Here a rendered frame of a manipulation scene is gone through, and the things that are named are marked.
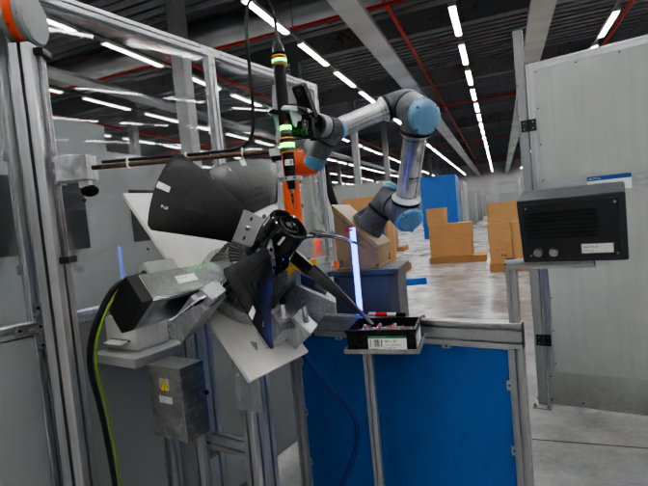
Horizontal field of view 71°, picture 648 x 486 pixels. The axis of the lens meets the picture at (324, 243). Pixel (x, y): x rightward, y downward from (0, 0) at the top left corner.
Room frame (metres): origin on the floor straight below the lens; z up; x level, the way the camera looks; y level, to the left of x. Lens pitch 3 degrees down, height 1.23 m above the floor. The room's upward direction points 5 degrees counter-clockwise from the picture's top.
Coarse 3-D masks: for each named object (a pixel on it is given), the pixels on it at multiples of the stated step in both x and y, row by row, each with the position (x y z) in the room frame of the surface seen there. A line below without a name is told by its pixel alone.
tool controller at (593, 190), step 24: (528, 192) 1.36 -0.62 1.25; (552, 192) 1.30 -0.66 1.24; (576, 192) 1.24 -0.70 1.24; (600, 192) 1.19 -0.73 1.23; (624, 192) 1.16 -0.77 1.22; (528, 216) 1.29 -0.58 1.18; (552, 216) 1.26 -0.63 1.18; (576, 216) 1.23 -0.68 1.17; (600, 216) 1.20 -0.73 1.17; (624, 216) 1.17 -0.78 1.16; (528, 240) 1.31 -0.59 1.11; (552, 240) 1.28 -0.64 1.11; (576, 240) 1.25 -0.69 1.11; (600, 240) 1.22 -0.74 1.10; (624, 240) 1.19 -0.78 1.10
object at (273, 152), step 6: (270, 150) 1.35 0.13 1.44; (276, 150) 1.36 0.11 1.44; (270, 156) 1.36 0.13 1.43; (276, 156) 1.35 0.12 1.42; (276, 162) 1.36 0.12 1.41; (282, 162) 1.36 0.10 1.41; (282, 168) 1.36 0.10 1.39; (282, 174) 1.36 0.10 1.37; (282, 180) 1.35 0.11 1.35; (288, 180) 1.36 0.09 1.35
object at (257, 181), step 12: (216, 168) 1.46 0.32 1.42; (240, 168) 1.47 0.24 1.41; (252, 168) 1.47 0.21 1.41; (264, 168) 1.48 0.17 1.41; (276, 168) 1.49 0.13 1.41; (216, 180) 1.43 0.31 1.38; (228, 180) 1.43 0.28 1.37; (240, 180) 1.43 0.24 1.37; (252, 180) 1.43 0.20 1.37; (264, 180) 1.43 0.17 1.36; (276, 180) 1.44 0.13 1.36; (240, 192) 1.40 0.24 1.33; (252, 192) 1.40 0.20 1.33; (264, 192) 1.40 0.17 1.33; (276, 192) 1.40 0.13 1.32; (252, 204) 1.37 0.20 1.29; (264, 204) 1.37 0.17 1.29
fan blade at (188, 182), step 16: (176, 160) 1.18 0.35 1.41; (160, 176) 1.14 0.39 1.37; (176, 176) 1.16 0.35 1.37; (192, 176) 1.18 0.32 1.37; (208, 176) 1.21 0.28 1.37; (160, 192) 1.12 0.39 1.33; (176, 192) 1.15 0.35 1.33; (192, 192) 1.17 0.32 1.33; (208, 192) 1.19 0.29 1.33; (224, 192) 1.22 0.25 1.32; (176, 208) 1.14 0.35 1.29; (192, 208) 1.16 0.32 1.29; (208, 208) 1.18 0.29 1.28; (224, 208) 1.21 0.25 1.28; (240, 208) 1.23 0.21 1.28; (160, 224) 1.11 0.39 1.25; (176, 224) 1.13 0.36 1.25; (192, 224) 1.16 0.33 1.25; (208, 224) 1.18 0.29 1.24; (224, 224) 1.20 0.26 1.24; (224, 240) 1.21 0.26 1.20
